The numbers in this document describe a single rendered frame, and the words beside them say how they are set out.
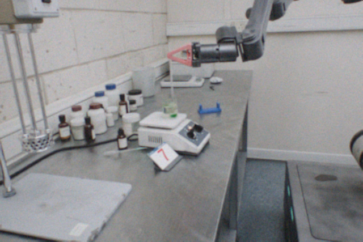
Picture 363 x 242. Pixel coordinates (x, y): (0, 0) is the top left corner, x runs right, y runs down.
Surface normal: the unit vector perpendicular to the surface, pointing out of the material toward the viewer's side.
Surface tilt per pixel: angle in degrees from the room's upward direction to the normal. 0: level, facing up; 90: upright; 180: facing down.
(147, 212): 0
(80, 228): 0
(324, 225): 0
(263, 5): 37
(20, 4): 90
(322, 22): 90
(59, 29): 90
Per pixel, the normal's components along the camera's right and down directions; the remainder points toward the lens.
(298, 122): -0.27, 0.28
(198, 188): -0.04, -0.96
